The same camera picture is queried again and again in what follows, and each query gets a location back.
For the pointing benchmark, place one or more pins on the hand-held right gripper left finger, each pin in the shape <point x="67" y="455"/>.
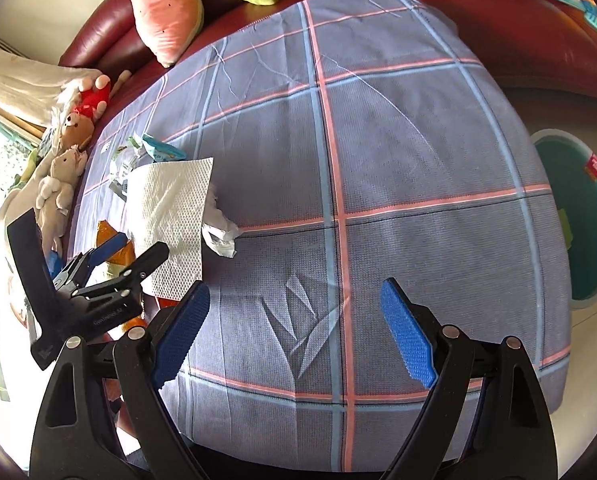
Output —
<point x="183" y="332"/>

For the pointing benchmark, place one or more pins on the clear plastic wrapper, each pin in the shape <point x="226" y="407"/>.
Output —
<point x="126" y="165"/>

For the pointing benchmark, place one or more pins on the white tissue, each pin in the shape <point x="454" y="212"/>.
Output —
<point x="221" y="232"/>

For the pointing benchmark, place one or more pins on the beige plush bunny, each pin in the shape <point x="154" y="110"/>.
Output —
<point x="61" y="175"/>

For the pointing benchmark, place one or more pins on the pink plush pillow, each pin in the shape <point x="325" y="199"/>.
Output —
<point x="163" y="15"/>

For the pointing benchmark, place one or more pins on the white paper towel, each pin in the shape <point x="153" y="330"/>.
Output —
<point x="173" y="210"/>

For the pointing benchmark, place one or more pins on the blue white packet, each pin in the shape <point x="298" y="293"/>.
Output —
<point x="53" y="262"/>

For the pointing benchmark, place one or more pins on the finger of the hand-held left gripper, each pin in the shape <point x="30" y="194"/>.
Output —
<point x="148" y="260"/>
<point x="106" y="250"/>

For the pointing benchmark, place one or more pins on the red leather sofa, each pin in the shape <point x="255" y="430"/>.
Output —
<point x="478" y="30"/>

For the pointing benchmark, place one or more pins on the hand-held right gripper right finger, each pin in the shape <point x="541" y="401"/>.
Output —
<point x="408" y="330"/>

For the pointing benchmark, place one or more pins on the plaid tablecloth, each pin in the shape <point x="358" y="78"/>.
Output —
<point x="378" y="160"/>

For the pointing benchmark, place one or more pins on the teal bucket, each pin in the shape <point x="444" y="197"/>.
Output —
<point x="578" y="220"/>

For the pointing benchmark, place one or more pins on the cream curtain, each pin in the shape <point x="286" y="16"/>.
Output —
<point x="18" y="80"/>

